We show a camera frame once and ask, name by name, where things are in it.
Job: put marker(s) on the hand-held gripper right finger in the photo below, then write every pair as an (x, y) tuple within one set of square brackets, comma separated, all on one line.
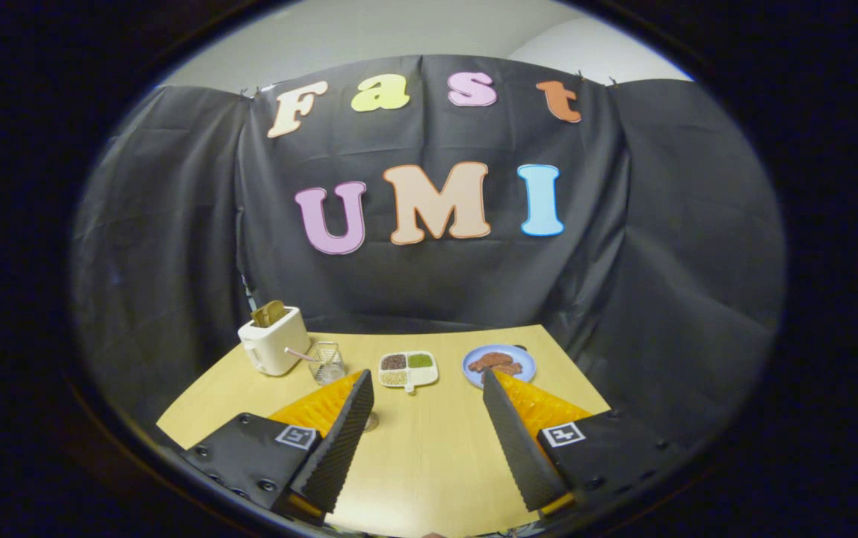
[(519, 456)]

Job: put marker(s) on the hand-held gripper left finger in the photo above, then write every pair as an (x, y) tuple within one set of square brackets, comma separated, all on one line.
[(343, 448)]

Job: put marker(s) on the clear juice bottle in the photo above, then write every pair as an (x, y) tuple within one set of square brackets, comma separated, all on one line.
[(371, 423)]

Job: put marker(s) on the wooden table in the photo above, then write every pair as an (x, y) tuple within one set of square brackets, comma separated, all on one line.
[(436, 463)]

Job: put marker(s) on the brown meat piece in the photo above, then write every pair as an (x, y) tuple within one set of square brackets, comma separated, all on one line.
[(511, 368), (489, 361)]

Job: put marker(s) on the light blue plate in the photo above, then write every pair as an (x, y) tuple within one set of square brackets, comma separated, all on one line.
[(526, 359)]

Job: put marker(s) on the white divided bean tray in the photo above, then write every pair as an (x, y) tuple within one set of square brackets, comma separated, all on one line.
[(408, 370)]

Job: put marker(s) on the white toaster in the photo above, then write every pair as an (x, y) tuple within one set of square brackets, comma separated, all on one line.
[(272, 347)]

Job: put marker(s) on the brown toast slice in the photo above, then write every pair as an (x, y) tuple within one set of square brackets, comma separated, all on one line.
[(270, 313)]

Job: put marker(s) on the black backdrop cloth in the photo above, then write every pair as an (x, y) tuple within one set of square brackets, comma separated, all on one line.
[(661, 224)]

